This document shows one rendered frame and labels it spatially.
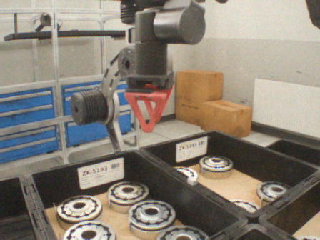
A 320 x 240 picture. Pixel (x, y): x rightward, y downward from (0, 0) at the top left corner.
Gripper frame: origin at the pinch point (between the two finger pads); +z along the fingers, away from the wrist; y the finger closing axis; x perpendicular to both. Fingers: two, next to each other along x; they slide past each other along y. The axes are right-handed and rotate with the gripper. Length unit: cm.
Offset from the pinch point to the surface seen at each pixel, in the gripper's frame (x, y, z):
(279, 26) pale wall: -96, 321, -37
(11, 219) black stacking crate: 32.7, -7.7, 23.8
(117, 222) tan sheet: 7.8, -1.1, 23.5
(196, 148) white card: -6.9, 32.7, 18.3
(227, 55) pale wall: -31, 371, 7
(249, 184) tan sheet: -23.1, 21.4, 23.6
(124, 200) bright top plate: 7.6, 3.9, 20.8
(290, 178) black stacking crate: -33.2, 17.4, 18.7
